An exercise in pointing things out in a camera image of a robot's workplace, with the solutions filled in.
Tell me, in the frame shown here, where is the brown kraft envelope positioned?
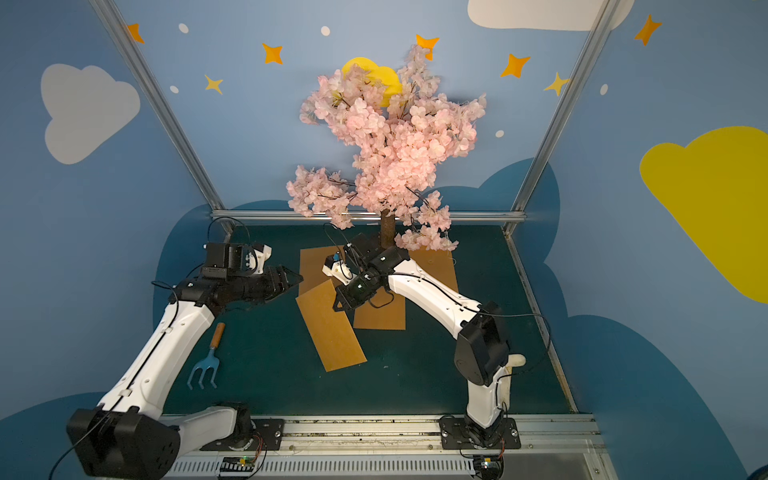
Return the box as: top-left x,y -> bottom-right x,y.
353,289 -> 406,331
299,247 -> 340,295
297,280 -> 367,372

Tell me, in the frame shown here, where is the brown kraft file bag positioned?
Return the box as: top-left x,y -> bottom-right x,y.
410,249 -> 459,292

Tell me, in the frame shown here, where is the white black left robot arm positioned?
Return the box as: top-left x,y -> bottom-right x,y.
66,243 -> 303,479

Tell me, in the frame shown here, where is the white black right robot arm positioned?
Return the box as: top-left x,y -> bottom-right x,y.
322,234 -> 513,433

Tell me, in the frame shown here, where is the blue plastic fork toy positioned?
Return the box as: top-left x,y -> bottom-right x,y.
186,347 -> 220,390

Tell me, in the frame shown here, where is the pink cherry blossom tree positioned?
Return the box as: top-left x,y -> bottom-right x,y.
286,45 -> 487,251

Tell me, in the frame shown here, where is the white yellow cloth strip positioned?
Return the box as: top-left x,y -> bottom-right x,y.
494,354 -> 527,413

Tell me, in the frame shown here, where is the left circuit board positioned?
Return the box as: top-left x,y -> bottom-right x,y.
217,456 -> 256,478

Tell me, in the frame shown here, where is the circuit board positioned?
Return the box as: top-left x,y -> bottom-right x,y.
472,456 -> 504,480
217,456 -> 256,478

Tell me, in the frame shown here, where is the right circuit board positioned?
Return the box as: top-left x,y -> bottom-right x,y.
472,456 -> 504,480

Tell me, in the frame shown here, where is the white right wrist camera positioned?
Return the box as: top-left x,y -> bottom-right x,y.
322,253 -> 354,285

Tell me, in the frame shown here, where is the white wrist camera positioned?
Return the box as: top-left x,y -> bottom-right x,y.
322,253 -> 354,285
245,243 -> 272,275

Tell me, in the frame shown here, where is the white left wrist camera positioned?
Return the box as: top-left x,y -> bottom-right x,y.
245,243 -> 272,275

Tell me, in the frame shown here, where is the aluminium back rail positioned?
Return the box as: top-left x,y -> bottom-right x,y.
211,209 -> 527,226

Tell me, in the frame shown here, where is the aluminium right corner post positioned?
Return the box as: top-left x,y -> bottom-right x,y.
503,0 -> 621,239

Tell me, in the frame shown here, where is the aluminium corner post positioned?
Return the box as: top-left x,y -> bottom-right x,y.
89,0 -> 226,211
503,0 -> 621,239

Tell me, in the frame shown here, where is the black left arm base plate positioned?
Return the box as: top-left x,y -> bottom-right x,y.
200,418 -> 285,452

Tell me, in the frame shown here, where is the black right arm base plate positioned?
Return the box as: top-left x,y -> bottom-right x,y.
437,415 -> 521,450

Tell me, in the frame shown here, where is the aluminium front rail frame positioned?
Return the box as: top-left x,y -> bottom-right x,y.
165,414 -> 618,479

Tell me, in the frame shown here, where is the aluminium left corner post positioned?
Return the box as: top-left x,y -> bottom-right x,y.
89,0 -> 226,211

